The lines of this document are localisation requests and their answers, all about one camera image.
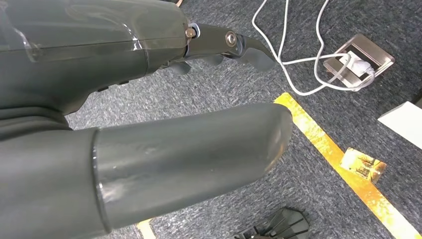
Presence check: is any white cable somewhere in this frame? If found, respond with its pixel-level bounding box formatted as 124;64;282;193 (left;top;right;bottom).
277;0;350;88
252;0;377;97

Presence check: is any ribbed grey left arm sleeve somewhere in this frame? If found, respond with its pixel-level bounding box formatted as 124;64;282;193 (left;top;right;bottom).
0;106;73;141

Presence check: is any yellow printed card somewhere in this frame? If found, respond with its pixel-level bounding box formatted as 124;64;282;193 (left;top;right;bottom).
339;147;387;185

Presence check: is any metal floor socket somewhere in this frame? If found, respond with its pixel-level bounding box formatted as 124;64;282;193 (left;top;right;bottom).
323;33;396;92

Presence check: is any black robot foot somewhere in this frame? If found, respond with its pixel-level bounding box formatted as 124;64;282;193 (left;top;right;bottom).
230;208;311;239

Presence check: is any white plug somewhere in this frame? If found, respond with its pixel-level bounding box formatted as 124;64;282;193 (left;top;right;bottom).
339;53;376;79

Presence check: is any yellow floor tape line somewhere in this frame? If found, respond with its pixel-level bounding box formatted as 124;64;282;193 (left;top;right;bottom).
136;92;422;239

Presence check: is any white flat board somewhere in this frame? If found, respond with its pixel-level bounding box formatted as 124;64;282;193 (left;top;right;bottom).
377;101;422;151

